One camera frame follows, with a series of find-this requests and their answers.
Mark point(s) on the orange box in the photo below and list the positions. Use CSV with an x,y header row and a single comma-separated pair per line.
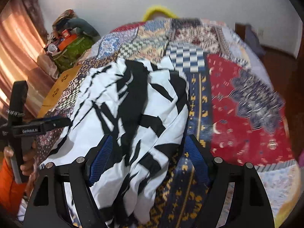
x,y
68,41

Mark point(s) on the person's left hand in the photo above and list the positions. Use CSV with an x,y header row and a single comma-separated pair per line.
x,y
28,156

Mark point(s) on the grey cloth bundle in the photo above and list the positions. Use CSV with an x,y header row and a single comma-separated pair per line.
x,y
83,25

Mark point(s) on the yellow fuzzy hoop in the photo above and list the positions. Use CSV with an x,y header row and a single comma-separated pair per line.
x,y
156,8

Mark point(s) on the green patterned bag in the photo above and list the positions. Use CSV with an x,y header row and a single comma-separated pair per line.
x,y
71,52

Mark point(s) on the small white container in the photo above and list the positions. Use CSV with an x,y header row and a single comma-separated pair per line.
x,y
52,49

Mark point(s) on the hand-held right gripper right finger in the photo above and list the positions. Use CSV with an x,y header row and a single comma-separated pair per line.
x,y
195,158

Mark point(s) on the patchwork printed blanket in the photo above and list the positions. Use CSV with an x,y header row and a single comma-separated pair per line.
x,y
237,114

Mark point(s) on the wooden bed frame edge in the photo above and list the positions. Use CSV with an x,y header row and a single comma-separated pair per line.
x,y
59,85

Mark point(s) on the brown patterned bag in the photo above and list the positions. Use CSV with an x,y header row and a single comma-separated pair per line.
x,y
63,17

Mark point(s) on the person's left forearm orange sleeve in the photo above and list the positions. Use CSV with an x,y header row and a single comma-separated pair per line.
x,y
9,190

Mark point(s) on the black and white patterned garment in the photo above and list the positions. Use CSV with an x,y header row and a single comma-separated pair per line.
x,y
133,114

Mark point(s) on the reddish brown curtain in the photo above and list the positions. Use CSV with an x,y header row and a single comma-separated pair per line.
x,y
21,40

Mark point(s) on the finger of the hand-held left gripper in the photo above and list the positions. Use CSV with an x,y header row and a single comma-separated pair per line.
x,y
58,123

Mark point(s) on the grey-blue cloth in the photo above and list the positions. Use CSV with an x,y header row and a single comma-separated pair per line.
x,y
254,40

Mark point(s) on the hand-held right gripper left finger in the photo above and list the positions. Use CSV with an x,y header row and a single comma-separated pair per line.
x,y
102,158

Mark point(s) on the white wall socket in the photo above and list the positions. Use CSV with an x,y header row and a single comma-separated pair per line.
x,y
260,32

